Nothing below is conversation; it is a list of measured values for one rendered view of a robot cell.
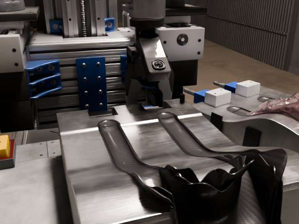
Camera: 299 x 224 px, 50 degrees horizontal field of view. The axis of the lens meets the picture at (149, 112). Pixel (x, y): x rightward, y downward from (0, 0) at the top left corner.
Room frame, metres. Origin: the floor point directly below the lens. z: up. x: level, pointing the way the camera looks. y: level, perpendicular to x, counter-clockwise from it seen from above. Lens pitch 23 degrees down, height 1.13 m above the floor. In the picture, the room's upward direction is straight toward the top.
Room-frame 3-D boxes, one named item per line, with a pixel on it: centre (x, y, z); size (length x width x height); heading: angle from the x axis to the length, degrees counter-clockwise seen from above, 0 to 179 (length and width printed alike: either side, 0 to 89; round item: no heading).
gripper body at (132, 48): (0.70, 0.01, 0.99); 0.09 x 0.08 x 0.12; 15
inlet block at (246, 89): (0.81, -0.22, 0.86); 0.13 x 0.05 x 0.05; 36
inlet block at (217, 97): (0.75, -0.13, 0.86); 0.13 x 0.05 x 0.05; 36
